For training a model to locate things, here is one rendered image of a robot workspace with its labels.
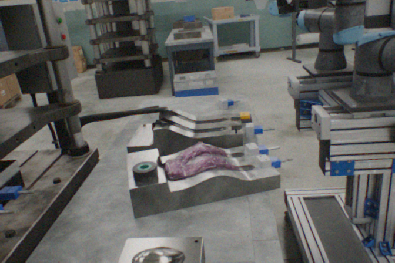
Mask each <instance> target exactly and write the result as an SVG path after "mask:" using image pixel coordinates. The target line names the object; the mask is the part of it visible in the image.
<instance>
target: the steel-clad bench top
mask: <svg viewBox="0 0 395 263"><path fill-rule="evenodd" d="M222 98H225V99H231V100H238V99H240V101H239V102H234V106H228V109H226V110H222V109H220V108H219V104H218V99H222ZM157 105H159V106H160V107H168V108H175V109H179V110H183V111H184V112H187V113H190V114H192V115H193V116H199V117H202V116H213V115H214V114H222V113H237V112H249V113H251V117H252V123H253V125H254V121H253V116H252V110H251V107H250V101H249V96H248V93H238V94H228V95H209V96H191V97H172V98H162V99H144V100H143V102H142V103H141V105H140V106H139V107H138V109H141V108H144V107H151V106H157ZM238 108H239V109H238ZM159 113H160V112H159ZM159 113H148V114H138V115H137V116H132V117H131V118H130V120H129V121H128V122H127V124H126V125H125V127H124V128H123V130H122V131H121V132H120V133H119V134H118V136H117V137H116V139H115V141H114V142H113V143H112V145H111V146H110V147H109V148H108V149H107V151H106V153H105V154H104V155H103V157H102V158H101V160H100V161H99V162H98V164H97V165H96V166H95V168H94V169H93V170H92V172H91V174H90V175H88V177H87V178H86V180H85V181H84V182H83V184H82V186H81V187H80V188H79V189H78V191H77V192H76V194H75V195H74V197H73V198H72V199H71V200H70V202H69V203H68V205H67V206H66V207H65V209H64V210H63V211H62V213H61V214H60V216H59V217H58V218H57V220H56V221H55V223H54V224H53V225H52V226H51V228H50V229H49V231H48V232H47V234H45V236H44V237H43V239H42V241H41V242H40V243H39V244H38V245H37V246H36V248H35V250H34V251H33V253H32V254H31V256H29V258H28V259H27V260H26V262H25V263H118V261H119V259H120V255H121V253H122V250H123V248H124V245H125V242H126V240H127V239H130V238H157V237H203V245H204V251H205V263H284V259H283V256H282V251H281V248H280V242H279V237H278V233H277V227H276V222H275V219H274V215H273V210H272V204H271V200H270V194H269V191H264V192H260V193H255V194H249V195H248V196H247V195H244V196H240V197H237V198H232V199H228V200H222V201H217V202H213V203H208V204H202V205H197V206H193V207H187V208H181V210H175V211H170V212H166V213H161V214H155V215H150V216H145V217H140V218H138V219H134V216H133V209H132V203H131V199H130V192H129V182H128V165H127V156H126V155H127V153H128V152H127V147H126V146H127V145H128V143H129V142H130V140H131V138H132V136H133V135H134V134H135V132H136V131H137V129H138V127H139V125H140V124H144V123H146V124H150V123H153V122H155V120H159ZM242 134H243V146H245V145H246V144H250V143H254V144H255V145H257V146H259V142H258V139H257V136H256V134H254V137H246V123H242ZM248 201H249V202H248ZM249 212H250V213H249ZM250 223H251V225H250ZM251 229H252V231H251ZM252 235H253V236H252ZM253 246H254V249H253ZM254 253H255V254H254Z"/></svg>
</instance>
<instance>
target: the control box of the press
mask: <svg viewBox="0 0 395 263"><path fill-rule="evenodd" d="M53 7H54V11H55V16H56V21H57V24H58V29H59V32H60V35H61V41H62V43H63V44H66V45H67V46H68V47H69V52H70V56H69V58H67V59H66V65H67V66H68V71H69V76H70V79H71V81H72V80H73V79H74V78H76V77H78V71H76V64H75V60H74V56H73V50H72V45H71V40H70V36H69V33H68V29H67V25H66V19H65V14H64V10H63V5H62V2H59V1H53ZM0 20H1V24H2V28H3V30H4V33H5V37H6V41H7V44H8V48H9V51H18V50H33V49H41V48H45V46H46V40H45V35H44V32H43V27H42V22H41V20H40V17H39V12H38V7H37V4H36V3H30V4H17V5H5V6H0ZM16 76H17V80H18V84H19V85H20V88H21V93H22V95H28V94H30V95H31V97H32V103H33V106H34V107H38V104H37V103H36V97H35V96H36V94H38V93H46V95H47V97H48V102H49V104H54V103H57V102H60V101H61V100H60V97H59V92H58V87H57V84H56V82H55V77H54V73H53V68H52V64H51V62H50V61H49V62H42V63H37V64H35V65H33V66H31V67H29V68H26V69H23V70H22V71H20V72H16ZM53 123H54V126H55V131H56V135H57V136H58V139H56V135H55V131H54V129H53V127H52V124H51V123H49V124H48V127H49V129H50V131H51V134H52V138H53V141H52V144H55V149H61V148H62V140H63V135H64V134H65V131H66V130H67V124H66V122H65V118H63V119H60V120H56V121H54V122H53ZM58 142H59V143H58ZM59 146H60V147H59Z"/></svg>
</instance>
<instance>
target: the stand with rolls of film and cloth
mask: <svg viewBox="0 0 395 263"><path fill-rule="evenodd" d="M300 13H301V11H300V12H298V13H297V14H296V13H295V12H293V15H292V58H290V57H288V58H286V59H287V60H291V61H293V62H296V63H301V61H300V60H297V59H296V42H297V43H298V44H303V43H312V42H318V41H319V33H305V34H304V35H297V37H296V24H297V26H298V23H297V19H298V16H299V15H300Z"/></svg>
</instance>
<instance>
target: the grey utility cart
mask: <svg viewBox="0 0 395 263"><path fill-rule="evenodd" d="M259 16H260V15H254V14H252V15H250V16H248V17H241V18H240V16H235V18H230V19H225V20H218V21H213V19H209V18H207V17H205V16H204V18H205V19H206V20H208V23H209V28H210V31H211V33H212V36H213V40H214V41H213V55H214V63H217V59H218V56H219V55H225V54H230V53H238V52H247V51H250V52H249V53H250V55H251V56H253V55H254V57H255V58H256V59H258V58H259V57H260V53H259V52H260V46H259ZM253 21H254V36H255V43H254V37H253ZM239 22H249V36H250V44H248V45H249V47H248V48H240V49H233V46H223V47H218V46H217V29H216V25H222V24H228V23H239Z"/></svg>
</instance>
